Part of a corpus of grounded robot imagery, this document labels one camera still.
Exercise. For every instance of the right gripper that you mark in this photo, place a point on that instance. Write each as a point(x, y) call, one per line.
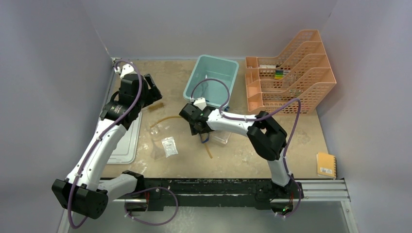
point(195, 131)

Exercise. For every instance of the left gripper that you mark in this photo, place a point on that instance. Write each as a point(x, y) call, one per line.
point(153, 94)

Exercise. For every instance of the blue safety glasses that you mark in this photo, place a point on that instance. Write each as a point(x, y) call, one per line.
point(204, 138)

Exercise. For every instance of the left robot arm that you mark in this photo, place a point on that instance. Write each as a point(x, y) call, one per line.
point(82, 191)

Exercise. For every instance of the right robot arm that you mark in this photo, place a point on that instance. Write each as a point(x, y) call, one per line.
point(265, 134)

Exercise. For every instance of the brown test tube brush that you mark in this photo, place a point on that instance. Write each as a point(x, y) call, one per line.
point(155, 107)

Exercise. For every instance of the teal plastic bin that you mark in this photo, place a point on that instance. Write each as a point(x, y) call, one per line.
point(222, 75)

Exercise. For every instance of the clear acrylic tube rack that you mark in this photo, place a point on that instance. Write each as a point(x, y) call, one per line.
point(221, 137)

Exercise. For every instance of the small white packet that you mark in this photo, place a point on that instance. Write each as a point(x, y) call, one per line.
point(169, 146)

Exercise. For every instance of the clear plastic funnel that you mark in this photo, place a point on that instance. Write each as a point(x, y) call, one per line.
point(156, 136)

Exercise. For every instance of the white plastic bin lid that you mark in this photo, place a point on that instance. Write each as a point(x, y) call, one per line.
point(126, 150)

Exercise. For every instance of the markers in organizer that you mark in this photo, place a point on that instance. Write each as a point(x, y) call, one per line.
point(280, 73)

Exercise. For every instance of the orange plastic file organizer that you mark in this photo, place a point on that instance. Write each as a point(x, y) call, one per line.
point(310, 78)

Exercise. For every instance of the yellow spiral notebook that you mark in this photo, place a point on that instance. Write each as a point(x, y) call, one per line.
point(326, 165)

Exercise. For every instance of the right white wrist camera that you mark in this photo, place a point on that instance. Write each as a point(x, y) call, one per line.
point(201, 103)

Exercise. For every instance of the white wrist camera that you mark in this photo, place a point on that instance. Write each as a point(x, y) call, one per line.
point(124, 70)
point(201, 103)

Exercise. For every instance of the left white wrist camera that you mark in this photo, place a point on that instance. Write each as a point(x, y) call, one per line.
point(124, 70)

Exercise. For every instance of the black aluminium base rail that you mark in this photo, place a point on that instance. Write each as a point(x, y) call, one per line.
point(260, 194)

